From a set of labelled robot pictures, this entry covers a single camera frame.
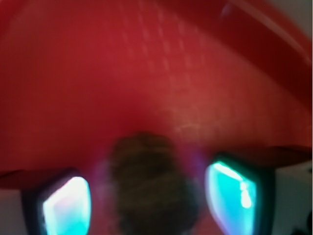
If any brown rock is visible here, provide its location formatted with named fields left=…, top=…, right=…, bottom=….
left=110, top=132, right=200, bottom=235

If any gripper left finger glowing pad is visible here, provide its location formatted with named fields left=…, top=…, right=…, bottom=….
left=0, top=167, right=92, bottom=235

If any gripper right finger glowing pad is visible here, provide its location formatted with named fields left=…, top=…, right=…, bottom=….
left=204, top=153, right=313, bottom=235

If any red plastic tray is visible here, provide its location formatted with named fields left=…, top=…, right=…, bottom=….
left=0, top=0, right=312, bottom=235

